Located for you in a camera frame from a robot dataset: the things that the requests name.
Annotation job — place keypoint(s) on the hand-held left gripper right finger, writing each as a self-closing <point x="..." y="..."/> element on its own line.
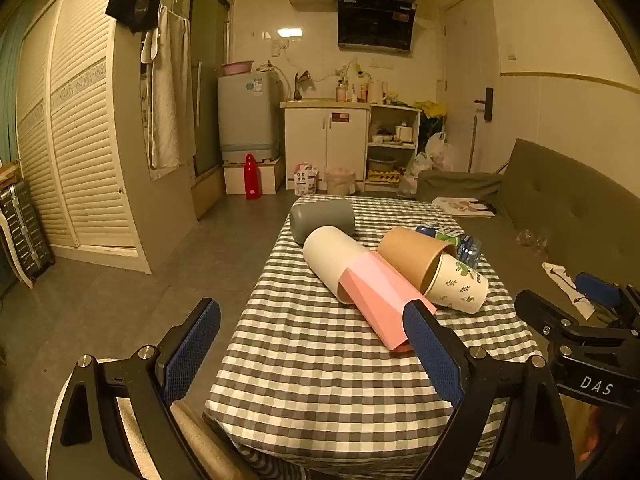
<point x="432" y="352"/>

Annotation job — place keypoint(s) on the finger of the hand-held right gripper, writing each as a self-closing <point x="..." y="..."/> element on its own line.
<point x="545" y="316"/>
<point x="597" y="290"/>

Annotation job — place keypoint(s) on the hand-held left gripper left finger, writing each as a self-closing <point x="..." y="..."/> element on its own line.
<point x="192" y="347"/>

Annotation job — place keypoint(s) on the pink faceted cup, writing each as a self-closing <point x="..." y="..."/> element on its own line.
<point x="385" y="300"/>

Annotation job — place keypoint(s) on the leaf print paper cup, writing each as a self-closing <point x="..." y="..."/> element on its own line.
<point x="462" y="287"/>

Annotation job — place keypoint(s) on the brown paper cup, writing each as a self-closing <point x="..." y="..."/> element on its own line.
<point x="407" y="255"/>

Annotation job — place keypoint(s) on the white cup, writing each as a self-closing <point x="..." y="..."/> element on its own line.
<point x="327" y="255"/>

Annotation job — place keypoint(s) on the grey cup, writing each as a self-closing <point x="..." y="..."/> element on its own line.
<point x="320" y="217"/>

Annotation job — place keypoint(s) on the person's right hand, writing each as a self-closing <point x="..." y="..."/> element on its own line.
<point x="600" y="440"/>

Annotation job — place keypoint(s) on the white paper sheet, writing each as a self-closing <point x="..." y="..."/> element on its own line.
<point x="562" y="280"/>

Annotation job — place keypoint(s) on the clear plastic wrapper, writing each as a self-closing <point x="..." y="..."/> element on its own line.
<point x="532" y="239"/>

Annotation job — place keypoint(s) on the clear plastic water bottle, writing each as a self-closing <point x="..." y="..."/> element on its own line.
<point x="470" y="250"/>

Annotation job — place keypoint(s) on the olive green sofa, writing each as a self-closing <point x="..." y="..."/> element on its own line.
<point x="550" y="195"/>

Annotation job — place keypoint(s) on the grey checkered tablecloth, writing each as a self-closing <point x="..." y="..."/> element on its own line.
<point x="300" y="385"/>

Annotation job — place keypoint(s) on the white booklet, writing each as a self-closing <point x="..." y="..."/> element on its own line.
<point x="462" y="206"/>

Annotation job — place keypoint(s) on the white washer platform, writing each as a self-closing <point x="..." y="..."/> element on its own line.
<point x="235" y="180"/>

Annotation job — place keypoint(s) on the translucent plastic bag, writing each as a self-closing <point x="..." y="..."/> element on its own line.
<point x="412" y="175"/>

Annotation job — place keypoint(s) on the red bottle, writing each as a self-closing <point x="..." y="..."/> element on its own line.
<point x="252" y="177"/>

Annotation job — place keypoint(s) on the grey bowl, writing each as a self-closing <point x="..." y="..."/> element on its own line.
<point x="382" y="165"/>

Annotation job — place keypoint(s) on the white plastic bag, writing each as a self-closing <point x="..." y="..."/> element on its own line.
<point x="440" y="152"/>

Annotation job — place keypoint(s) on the patterned paper bag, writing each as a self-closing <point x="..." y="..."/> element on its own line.
<point x="306" y="180"/>

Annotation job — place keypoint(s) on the dark ribbed suitcase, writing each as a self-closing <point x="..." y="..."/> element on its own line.
<point x="22" y="230"/>

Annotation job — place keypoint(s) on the white open shelf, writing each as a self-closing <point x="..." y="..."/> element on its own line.
<point x="392" y="149"/>

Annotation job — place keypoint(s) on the white pot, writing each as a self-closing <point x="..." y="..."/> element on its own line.
<point x="405" y="133"/>

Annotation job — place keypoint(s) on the white louvered wardrobe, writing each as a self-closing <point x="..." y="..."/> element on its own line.
<point x="85" y="135"/>

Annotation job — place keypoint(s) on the light blue washing machine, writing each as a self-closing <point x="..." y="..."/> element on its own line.
<point x="247" y="115"/>

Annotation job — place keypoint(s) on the white sink cabinet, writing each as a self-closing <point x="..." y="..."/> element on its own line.
<point x="320" y="140"/>

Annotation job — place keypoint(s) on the white hanging towel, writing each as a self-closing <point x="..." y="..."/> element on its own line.
<point x="167" y="95"/>

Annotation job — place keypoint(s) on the glass shower door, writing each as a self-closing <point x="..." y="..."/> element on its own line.
<point x="207" y="85"/>

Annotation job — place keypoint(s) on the white door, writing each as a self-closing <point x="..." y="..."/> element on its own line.
<point x="470" y="60"/>

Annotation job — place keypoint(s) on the white kettle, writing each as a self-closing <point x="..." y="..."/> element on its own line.
<point x="376" y="92"/>

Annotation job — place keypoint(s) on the pink bottle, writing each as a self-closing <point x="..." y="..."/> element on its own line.
<point x="341" y="91"/>

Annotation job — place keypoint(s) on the pink basin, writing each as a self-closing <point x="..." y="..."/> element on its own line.
<point x="237" y="68"/>

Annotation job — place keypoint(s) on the metal faucet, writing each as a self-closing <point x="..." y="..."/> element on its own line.
<point x="300" y="85"/>

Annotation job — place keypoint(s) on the black range hood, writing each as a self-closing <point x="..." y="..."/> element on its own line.
<point x="375" y="22"/>

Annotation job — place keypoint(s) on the black hanging bag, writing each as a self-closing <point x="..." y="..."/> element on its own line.
<point x="132" y="10"/>

